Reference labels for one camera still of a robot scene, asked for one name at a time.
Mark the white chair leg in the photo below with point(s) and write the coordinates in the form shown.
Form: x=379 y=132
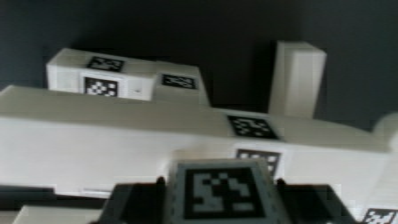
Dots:
x=180 y=87
x=100 y=74

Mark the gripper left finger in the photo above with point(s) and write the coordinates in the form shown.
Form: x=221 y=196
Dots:
x=134 y=206

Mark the white tagged nut cube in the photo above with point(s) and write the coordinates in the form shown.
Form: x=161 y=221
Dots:
x=221 y=193

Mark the white chair seat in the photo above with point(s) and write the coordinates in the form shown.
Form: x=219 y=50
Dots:
x=298 y=79

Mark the white chair back frame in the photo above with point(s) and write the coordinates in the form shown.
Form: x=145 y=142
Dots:
x=86 y=141

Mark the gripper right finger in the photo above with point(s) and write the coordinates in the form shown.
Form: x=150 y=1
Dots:
x=314 y=204

